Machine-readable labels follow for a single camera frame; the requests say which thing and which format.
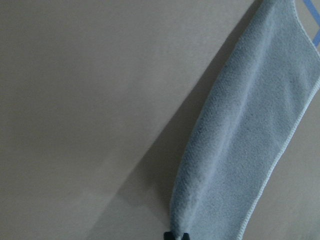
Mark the pink and blue towel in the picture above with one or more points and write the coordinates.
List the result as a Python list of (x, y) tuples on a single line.
[(246, 123)]

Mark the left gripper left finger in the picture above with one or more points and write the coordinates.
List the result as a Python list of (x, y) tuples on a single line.
[(169, 236)]

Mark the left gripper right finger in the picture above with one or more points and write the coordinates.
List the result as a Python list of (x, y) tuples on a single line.
[(185, 236)]

